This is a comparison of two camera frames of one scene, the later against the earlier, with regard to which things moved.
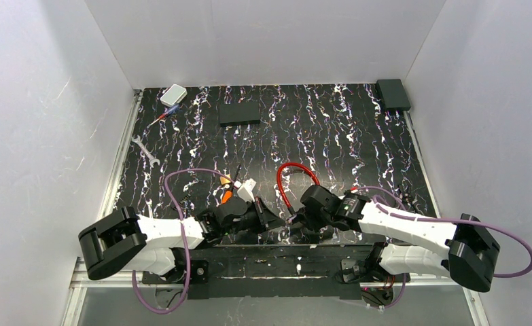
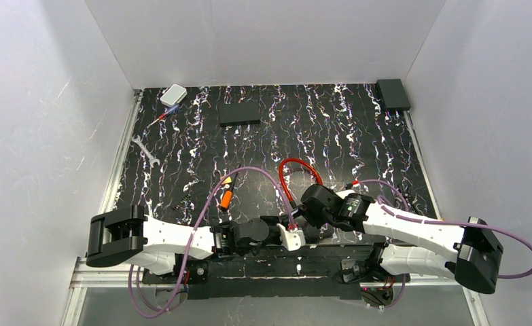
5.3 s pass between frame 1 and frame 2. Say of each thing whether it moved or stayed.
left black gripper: moved
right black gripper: stayed
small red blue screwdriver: stayed
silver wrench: stayed
